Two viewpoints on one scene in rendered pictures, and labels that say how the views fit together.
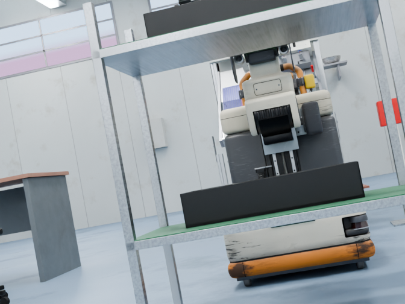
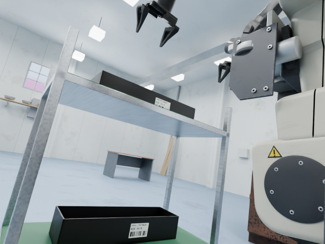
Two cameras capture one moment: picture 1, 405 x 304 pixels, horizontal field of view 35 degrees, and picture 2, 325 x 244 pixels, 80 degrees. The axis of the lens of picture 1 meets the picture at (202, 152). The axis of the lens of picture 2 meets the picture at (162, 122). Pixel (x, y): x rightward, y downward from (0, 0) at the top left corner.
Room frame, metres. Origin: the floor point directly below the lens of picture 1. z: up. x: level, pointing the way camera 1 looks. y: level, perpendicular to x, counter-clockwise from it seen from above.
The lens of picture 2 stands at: (2.91, -0.85, 0.73)
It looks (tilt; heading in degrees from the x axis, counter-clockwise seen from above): 11 degrees up; 134
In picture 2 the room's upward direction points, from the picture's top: 10 degrees clockwise
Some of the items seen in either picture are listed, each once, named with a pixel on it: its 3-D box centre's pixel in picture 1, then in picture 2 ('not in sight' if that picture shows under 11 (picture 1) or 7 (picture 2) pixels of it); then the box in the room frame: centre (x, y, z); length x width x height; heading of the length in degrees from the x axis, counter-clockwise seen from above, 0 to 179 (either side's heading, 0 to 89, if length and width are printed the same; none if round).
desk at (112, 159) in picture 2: not in sight; (129, 166); (-2.25, 3.26, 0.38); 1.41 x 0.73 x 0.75; 83
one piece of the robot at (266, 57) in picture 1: (260, 52); (281, 74); (2.79, -0.33, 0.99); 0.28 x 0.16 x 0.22; 80
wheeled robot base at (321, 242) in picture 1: (298, 234); not in sight; (3.07, -0.38, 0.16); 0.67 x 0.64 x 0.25; 170
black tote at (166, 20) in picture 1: (234, 15); (145, 104); (2.12, -0.19, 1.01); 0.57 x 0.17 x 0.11; 79
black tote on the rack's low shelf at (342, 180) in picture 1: (272, 193); (121, 223); (2.12, -0.20, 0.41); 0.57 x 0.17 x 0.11; 80
